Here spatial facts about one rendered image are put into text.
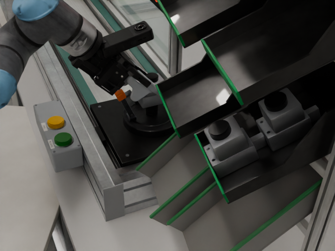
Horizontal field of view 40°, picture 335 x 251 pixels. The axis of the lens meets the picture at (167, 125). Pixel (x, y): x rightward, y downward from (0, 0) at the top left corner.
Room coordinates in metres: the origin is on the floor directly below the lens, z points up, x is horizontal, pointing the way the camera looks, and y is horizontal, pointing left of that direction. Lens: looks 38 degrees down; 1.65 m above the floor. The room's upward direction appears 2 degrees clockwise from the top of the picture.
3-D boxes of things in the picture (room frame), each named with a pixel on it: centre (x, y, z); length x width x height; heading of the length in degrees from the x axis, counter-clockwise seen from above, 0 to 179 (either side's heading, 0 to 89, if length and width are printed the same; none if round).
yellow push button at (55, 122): (0.89, 0.27, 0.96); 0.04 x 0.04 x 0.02
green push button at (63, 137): (0.82, 0.24, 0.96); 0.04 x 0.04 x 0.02
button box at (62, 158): (0.89, 0.27, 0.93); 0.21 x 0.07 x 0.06; 25
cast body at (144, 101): (0.91, 0.03, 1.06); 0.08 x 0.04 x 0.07; 115
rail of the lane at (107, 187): (1.09, 0.29, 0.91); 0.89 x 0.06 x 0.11; 25
